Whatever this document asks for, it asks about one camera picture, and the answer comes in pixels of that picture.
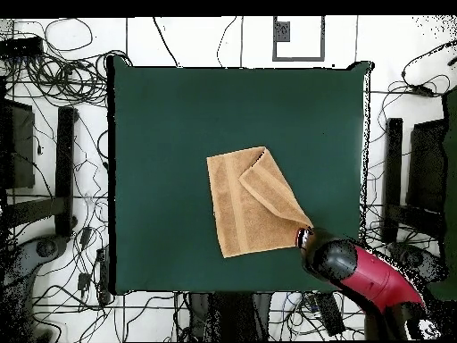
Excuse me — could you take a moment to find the green cloth cover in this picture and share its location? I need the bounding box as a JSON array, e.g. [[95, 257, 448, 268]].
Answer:
[[426, 87, 457, 302]]

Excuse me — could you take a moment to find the small grey square plate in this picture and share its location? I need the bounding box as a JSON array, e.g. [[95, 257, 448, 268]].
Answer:
[[276, 21, 291, 43]]

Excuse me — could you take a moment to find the black power strip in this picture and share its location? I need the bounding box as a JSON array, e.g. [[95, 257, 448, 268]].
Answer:
[[0, 36, 45, 60], [96, 247, 111, 305]]

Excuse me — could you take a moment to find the thin black cable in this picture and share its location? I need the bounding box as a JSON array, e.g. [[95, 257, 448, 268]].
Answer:
[[216, 15, 238, 69], [152, 15, 179, 69]]

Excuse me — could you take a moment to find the dark green table cloth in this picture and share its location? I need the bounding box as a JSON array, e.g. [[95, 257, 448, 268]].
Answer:
[[106, 54, 375, 297]]

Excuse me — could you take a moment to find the black flat panel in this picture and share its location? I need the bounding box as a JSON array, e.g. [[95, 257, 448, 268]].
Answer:
[[406, 119, 447, 215], [0, 99, 37, 190]]

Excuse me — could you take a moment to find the tangled black cable bundle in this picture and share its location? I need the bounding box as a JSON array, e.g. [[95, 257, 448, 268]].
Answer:
[[3, 49, 133, 108]]

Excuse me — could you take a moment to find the tan terry towel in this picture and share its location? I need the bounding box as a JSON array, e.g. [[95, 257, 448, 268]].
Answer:
[[205, 145, 314, 259]]

